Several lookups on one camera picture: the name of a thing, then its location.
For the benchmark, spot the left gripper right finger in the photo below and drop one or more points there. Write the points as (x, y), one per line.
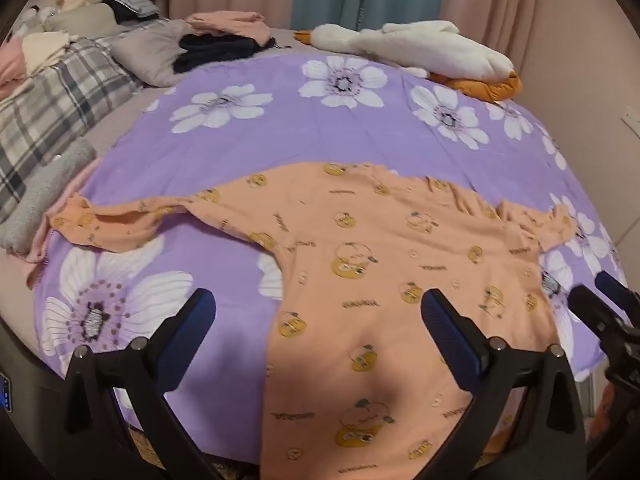
(547, 436)

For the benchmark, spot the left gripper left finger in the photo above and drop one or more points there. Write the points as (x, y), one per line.
(97, 442)

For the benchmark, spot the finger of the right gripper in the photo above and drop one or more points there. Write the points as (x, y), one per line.
(595, 314)
(621, 295)

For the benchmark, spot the orange cartoon print baby garment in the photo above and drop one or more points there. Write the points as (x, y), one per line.
(356, 388)

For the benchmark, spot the dark navy folded clothes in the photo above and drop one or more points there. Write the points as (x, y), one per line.
(202, 49)

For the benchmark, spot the grey rolled towel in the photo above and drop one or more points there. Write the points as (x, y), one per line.
(44, 188)

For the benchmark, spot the white goose plush toy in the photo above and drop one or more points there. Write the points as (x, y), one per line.
(433, 50)

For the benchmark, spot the purple floral duvet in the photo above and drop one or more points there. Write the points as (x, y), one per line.
(226, 121)

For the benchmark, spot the grey plaid pillow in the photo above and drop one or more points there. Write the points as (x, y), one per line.
(61, 104)

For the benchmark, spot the cream folded cloth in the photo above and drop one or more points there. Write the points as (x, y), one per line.
(44, 49)

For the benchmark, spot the pink folded garment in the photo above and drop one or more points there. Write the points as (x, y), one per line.
(238, 23)

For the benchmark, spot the white wall socket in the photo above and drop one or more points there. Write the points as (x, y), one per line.
(632, 120)

